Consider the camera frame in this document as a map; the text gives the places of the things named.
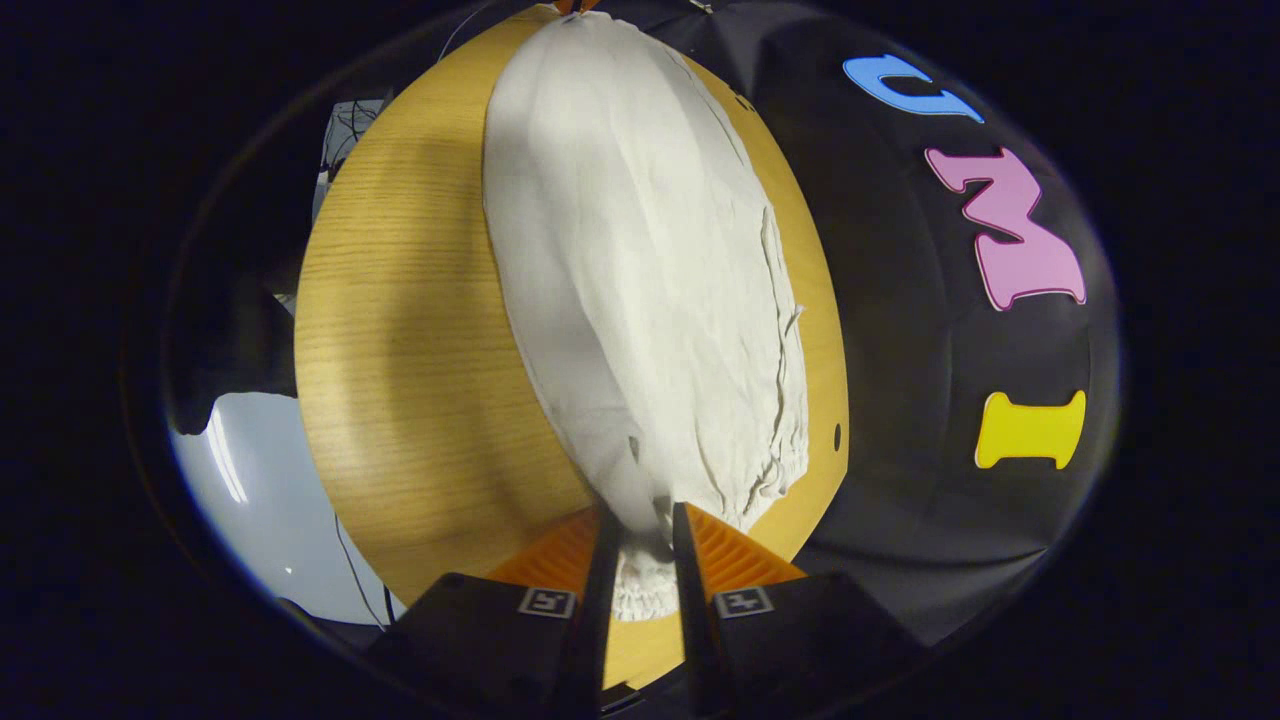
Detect thin black cable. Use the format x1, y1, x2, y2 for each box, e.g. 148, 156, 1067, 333
333, 515, 393, 627

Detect white jeans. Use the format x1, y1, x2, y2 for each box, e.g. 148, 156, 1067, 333
483, 10, 809, 621

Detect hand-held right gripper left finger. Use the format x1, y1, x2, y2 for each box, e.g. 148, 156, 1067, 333
375, 505, 627, 716

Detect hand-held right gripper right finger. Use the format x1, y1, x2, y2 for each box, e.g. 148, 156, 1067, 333
672, 502, 931, 717

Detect tangle of black cables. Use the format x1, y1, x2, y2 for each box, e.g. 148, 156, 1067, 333
322, 98, 389, 181

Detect black backdrop cloth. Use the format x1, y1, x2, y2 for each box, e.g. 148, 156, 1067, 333
640, 0, 1121, 646

